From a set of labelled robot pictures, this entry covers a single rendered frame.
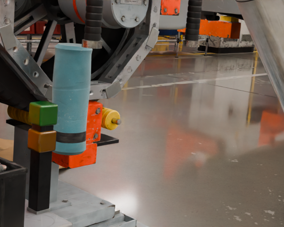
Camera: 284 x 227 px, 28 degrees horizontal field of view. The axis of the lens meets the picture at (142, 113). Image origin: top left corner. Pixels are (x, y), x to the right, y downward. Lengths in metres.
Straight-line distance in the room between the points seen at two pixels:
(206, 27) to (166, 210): 3.60
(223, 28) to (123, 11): 4.32
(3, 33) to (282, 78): 0.66
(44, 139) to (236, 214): 1.52
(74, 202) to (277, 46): 1.01
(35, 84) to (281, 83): 0.65
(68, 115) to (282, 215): 1.40
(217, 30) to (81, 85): 4.44
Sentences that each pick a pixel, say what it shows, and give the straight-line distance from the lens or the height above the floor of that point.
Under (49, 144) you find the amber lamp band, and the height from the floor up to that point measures 0.59.
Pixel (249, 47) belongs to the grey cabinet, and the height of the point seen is 0.10.
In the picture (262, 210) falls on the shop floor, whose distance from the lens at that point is 2.54.
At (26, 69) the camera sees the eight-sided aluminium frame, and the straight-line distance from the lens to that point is 1.38.
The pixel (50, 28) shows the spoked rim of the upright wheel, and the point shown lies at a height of 0.76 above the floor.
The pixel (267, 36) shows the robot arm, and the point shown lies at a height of 0.82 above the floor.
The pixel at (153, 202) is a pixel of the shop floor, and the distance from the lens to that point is 2.47.
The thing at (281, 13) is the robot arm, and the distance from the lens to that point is 0.92.
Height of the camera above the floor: 0.87
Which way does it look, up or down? 12 degrees down
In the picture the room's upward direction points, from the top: 5 degrees clockwise
